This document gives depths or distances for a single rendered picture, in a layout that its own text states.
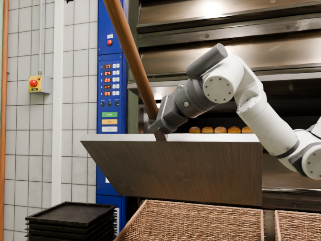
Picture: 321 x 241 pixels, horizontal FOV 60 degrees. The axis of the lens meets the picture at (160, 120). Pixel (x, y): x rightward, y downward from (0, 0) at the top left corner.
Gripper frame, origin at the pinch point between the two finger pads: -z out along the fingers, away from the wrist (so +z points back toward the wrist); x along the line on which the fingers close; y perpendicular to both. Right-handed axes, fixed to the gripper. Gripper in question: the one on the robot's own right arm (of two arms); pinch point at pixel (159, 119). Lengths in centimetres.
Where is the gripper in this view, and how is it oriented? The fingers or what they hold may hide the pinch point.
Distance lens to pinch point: 76.0
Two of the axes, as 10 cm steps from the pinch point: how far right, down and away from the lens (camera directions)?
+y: -7.4, -5.4, -3.9
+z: 6.4, -4.0, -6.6
